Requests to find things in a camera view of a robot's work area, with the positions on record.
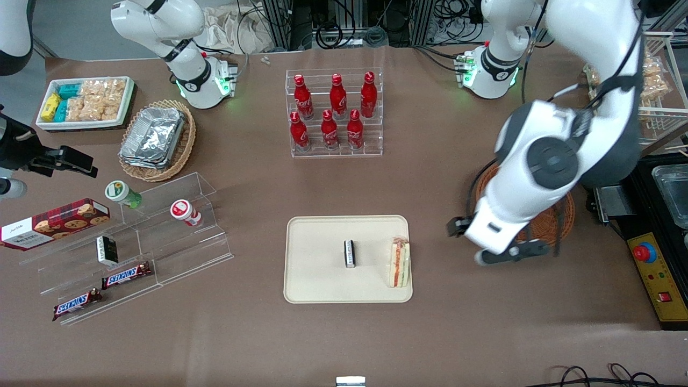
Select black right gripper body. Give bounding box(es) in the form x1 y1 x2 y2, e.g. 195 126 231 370
0 110 42 170

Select triangular sandwich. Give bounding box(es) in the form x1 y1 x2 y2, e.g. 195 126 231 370
389 236 411 289

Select white rectangular snack tray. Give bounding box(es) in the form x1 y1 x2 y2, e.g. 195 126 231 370
35 76 135 132

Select round brown wicker basket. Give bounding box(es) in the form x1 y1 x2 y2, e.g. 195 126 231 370
476 161 576 249

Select oval light wicker basket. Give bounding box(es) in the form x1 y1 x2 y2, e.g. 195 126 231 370
118 99 197 183

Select beige plastic tray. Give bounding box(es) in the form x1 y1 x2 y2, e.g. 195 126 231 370
283 215 413 304

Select yellow snack pack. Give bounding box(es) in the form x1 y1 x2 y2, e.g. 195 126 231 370
41 94 61 122

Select clear rice cracker bag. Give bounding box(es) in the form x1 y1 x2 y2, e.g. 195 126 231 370
81 79 127 101
67 97 104 122
101 95 126 121

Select green capped small bottle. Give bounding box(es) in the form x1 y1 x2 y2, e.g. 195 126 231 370
104 181 144 210

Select red tartan cookie box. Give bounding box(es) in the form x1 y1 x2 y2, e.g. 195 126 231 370
0 198 111 252

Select stacked aluminium foil containers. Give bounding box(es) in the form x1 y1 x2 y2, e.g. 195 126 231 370
119 106 187 170

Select clear acrylic bottle rack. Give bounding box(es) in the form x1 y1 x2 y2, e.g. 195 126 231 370
285 67 384 159

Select red capped small bottle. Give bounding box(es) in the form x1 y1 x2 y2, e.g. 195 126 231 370
170 199 203 227

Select grey metal plate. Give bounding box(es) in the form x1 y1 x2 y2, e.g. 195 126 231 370
591 185 631 223

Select brown snickers bar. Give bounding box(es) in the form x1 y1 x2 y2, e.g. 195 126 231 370
52 288 103 322
101 261 153 291

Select red cola bottle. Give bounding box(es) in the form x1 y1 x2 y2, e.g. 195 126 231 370
321 110 340 151
360 71 378 119
293 74 314 120
346 109 365 151
329 74 348 120
290 111 310 152

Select clear acrylic step shelf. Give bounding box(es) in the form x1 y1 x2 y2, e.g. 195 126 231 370
19 172 235 327

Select black table machine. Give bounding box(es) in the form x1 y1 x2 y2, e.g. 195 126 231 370
623 153 688 241

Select yellow black control box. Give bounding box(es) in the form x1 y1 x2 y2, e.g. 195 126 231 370
626 231 688 331

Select clear glass dish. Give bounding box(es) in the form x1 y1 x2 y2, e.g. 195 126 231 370
651 165 688 230

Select crumpled beige cloth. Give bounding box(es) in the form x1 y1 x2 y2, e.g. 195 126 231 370
201 4 276 55

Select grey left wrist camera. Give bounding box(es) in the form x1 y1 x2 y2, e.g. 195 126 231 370
475 240 550 267

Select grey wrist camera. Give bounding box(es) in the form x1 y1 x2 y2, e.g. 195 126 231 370
0 179 27 201
475 240 550 267

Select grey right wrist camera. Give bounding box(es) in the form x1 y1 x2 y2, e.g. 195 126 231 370
0 179 27 201

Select black base cables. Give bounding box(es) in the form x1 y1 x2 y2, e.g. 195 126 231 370
413 45 469 74

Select black floor cables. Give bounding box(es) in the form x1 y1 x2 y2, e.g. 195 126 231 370
537 363 688 387

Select grey coiled cable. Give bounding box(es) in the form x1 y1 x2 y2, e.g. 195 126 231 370
364 25 389 47

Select white wire basket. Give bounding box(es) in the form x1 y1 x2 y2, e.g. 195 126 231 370
583 31 688 146

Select black coiled cable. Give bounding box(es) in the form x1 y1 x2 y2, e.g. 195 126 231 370
314 21 345 50

